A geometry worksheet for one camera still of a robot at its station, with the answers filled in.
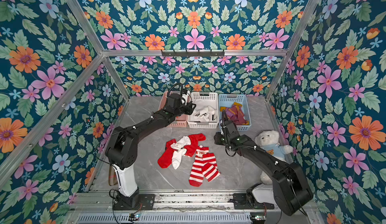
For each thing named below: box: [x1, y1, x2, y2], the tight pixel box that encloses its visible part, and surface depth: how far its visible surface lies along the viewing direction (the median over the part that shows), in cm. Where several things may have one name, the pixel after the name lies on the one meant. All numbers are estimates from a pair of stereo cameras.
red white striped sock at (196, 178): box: [188, 145, 210, 187], surface depth 86 cm
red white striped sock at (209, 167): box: [202, 152, 222, 183], surface depth 85 cm
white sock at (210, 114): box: [193, 105, 218, 122], surface depth 107 cm
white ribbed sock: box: [170, 135, 191, 170], surface depth 90 cm
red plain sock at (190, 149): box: [183, 133, 207, 158], surface depth 96 cm
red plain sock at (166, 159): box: [157, 138, 178, 169], surface depth 91 cm
